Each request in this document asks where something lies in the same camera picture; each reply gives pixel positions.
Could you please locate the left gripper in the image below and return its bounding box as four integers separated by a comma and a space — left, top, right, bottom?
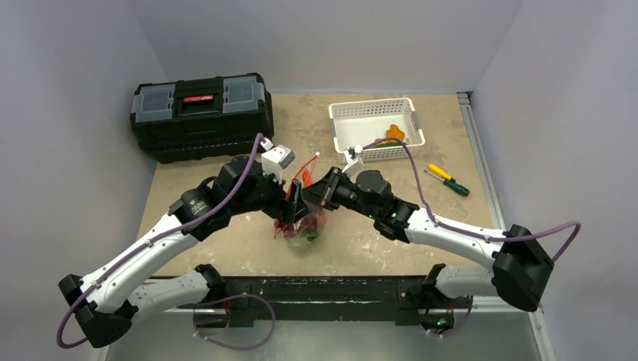
230, 163, 311, 224

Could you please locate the orange carrot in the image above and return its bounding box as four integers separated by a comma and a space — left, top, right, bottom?
294, 154, 318, 187

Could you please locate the clear zip top bag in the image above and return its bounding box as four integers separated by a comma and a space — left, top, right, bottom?
273, 152, 327, 241

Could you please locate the green cabbage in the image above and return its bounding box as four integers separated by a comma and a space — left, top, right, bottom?
285, 230, 322, 253

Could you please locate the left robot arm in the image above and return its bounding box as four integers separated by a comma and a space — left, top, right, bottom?
59, 146, 308, 348

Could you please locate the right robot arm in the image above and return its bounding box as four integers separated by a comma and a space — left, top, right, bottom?
302, 167, 554, 312

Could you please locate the white plastic basket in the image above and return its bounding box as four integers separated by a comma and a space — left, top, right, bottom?
328, 97, 426, 164

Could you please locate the green cucumber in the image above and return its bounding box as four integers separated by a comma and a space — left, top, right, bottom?
373, 140, 400, 148

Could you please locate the orange pepper piece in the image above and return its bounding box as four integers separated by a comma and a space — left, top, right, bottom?
384, 124, 406, 142

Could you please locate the black toolbox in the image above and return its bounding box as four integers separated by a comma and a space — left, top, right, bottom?
129, 73, 275, 164

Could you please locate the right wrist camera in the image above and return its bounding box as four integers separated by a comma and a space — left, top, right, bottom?
342, 145, 364, 177

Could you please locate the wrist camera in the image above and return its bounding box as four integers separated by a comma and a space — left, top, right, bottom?
260, 138, 296, 185
342, 145, 364, 177

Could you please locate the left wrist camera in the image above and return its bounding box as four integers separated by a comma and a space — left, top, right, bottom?
260, 138, 296, 185

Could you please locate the yellow handled screwdriver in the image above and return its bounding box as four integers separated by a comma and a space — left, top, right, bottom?
428, 163, 456, 183

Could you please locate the green handled screwdriver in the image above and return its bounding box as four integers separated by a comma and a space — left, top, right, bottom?
426, 170, 470, 197

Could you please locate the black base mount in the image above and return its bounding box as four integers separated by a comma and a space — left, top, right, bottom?
191, 275, 472, 331

